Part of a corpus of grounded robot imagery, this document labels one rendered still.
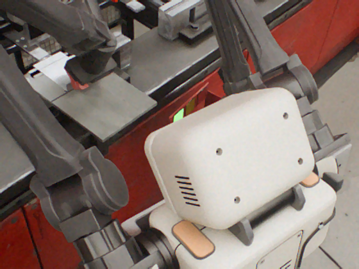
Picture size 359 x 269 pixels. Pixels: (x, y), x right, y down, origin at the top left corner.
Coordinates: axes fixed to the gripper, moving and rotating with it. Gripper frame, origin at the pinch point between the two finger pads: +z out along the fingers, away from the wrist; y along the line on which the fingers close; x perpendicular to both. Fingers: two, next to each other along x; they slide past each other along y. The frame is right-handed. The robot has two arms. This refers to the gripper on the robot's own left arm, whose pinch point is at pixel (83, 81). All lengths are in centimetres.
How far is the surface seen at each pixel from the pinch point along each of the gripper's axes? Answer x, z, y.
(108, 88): 4.7, -0.5, -3.7
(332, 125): 64, 82, -144
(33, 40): -13.6, -1.4, 4.3
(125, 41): -6.6, 8.8, -22.4
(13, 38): -22.1, 12.9, 2.0
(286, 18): 10, 21, -96
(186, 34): -1.3, 13.4, -45.5
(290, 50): 20, 39, -107
